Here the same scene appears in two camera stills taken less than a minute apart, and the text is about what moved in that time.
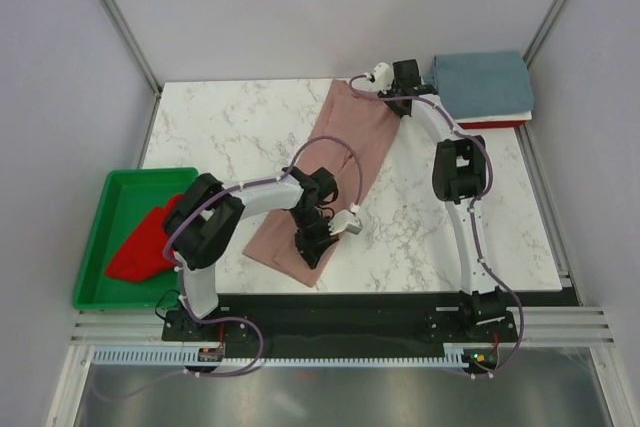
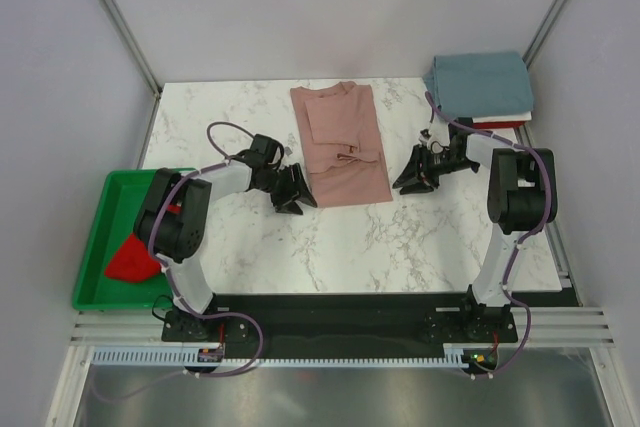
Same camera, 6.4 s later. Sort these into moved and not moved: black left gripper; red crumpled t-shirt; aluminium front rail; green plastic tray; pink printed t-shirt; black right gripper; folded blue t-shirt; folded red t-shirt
Moved: black right gripper; black left gripper; pink printed t-shirt
Not moved: red crumpled t-shirt; folded blue t-shirt; folded red t-shirt; green plastic tray; aluminium front rail
